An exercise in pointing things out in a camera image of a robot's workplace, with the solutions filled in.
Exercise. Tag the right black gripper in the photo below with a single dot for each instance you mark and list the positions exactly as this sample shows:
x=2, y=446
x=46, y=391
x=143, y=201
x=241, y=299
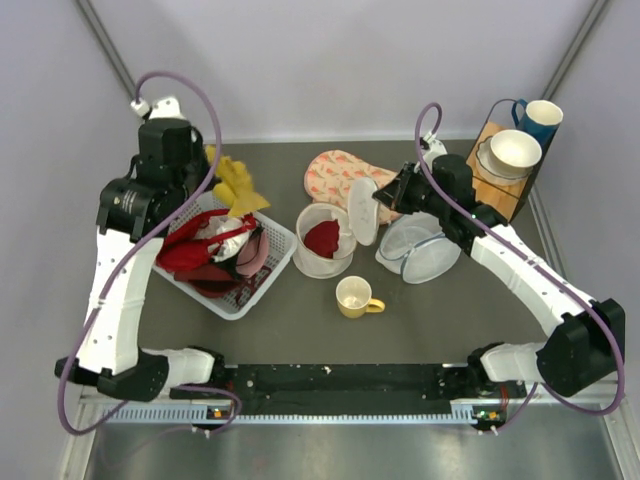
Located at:
x=394, y=194

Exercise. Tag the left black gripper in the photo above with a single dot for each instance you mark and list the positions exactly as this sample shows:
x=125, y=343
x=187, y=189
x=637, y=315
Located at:
x=198, y=150

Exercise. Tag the beige cylindrical mesh laundry bag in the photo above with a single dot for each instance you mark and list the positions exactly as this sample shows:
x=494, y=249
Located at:
x=359, y=225

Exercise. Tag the yellow bra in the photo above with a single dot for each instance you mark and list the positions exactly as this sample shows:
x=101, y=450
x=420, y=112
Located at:
x=234, y=187

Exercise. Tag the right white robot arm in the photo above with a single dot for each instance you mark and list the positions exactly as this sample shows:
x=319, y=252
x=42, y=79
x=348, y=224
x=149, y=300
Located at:
x=584, y=337

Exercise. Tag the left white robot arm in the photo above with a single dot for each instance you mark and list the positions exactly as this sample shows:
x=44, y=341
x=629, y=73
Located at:
x=131, y=229

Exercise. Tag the white blue-trimmed mesh laundry bag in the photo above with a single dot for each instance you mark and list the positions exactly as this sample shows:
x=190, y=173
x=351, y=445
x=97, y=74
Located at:
x=415, y=248

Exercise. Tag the pink tulip print laundry bag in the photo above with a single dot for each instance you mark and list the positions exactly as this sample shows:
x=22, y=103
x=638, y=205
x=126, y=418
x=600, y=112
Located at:
x=330, y=176

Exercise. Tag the dark red bra in bag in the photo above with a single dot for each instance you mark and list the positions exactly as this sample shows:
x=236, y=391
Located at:
x=323, y=239

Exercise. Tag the dark red bra in basket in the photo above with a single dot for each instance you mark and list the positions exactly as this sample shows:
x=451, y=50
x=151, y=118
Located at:
x=208, y=280

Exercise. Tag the pink bra in basket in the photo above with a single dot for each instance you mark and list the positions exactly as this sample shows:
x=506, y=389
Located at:
x=254, y=253

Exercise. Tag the white red garment in basket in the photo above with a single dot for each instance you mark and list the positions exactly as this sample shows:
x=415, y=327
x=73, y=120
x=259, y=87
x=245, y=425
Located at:
x=212, y=236

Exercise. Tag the white scalloped plate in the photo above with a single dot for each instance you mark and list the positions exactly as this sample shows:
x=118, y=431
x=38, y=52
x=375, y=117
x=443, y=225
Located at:
x=490, y=172

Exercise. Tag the yellow mug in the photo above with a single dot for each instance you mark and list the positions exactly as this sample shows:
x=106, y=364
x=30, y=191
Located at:
x=354, y=298

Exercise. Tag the white ceramic bowl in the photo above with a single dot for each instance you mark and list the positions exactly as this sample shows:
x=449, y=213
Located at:
x=513, y=152

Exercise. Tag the white plastic basket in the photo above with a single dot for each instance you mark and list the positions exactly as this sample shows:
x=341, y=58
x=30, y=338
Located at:
x=237, y=303

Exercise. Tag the blue mug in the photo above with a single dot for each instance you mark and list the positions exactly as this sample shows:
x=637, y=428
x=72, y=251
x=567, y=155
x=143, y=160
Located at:
x=539, y=118

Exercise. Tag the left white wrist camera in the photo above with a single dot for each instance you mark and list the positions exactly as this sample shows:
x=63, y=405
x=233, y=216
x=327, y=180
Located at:
x=167, y=107

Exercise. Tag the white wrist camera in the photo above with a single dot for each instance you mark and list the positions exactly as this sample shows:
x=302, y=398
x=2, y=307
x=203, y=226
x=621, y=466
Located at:
x=431, y=148
x=167, y=107

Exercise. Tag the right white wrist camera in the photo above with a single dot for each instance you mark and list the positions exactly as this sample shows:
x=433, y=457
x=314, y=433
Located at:
x=431, y=148

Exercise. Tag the black wire wooden shelf rack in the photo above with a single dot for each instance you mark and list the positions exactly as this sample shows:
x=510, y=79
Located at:
x=508, y=200

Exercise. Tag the grey slotted cable duct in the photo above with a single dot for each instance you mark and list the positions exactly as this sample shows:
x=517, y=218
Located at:
x=202, y=414

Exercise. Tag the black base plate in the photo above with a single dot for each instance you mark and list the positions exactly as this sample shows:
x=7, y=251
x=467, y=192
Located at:
x=357, y=389

